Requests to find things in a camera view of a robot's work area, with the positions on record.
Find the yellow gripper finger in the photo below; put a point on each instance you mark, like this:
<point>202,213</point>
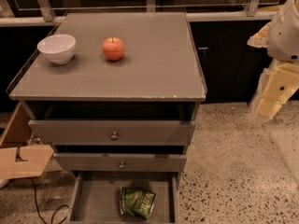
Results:
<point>259,40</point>
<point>277,84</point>

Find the green jalapeno chip bag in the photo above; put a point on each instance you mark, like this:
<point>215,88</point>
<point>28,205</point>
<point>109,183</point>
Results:
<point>137,202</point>

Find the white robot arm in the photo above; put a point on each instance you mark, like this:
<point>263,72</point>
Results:
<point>283,34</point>

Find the grey drawer cabinet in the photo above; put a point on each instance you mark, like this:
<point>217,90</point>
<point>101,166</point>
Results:
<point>159,65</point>

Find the grey bottom drawer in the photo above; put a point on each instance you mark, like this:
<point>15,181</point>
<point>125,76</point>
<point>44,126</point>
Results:
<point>96,198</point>

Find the grey drawer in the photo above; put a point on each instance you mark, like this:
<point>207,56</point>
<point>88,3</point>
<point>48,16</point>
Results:
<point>96,198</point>
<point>121,158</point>
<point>116,124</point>

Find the grey top drawer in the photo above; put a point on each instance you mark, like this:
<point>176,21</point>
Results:
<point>116,124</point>

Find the grey middle drawer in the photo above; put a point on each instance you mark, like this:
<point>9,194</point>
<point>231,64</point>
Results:
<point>121,158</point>

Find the red apple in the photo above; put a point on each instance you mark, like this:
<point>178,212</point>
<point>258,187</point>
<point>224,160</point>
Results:
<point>113,48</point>

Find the white ceramic bowl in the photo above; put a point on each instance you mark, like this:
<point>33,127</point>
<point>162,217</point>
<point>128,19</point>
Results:
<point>58,49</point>

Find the brown cardboard box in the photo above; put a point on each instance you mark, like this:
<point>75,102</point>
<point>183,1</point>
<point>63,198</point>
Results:
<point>20,158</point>

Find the white object on floor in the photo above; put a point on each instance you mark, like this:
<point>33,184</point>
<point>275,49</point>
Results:
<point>3,182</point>

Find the black lower wall cabinet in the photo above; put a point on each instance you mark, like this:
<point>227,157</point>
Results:
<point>231,67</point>

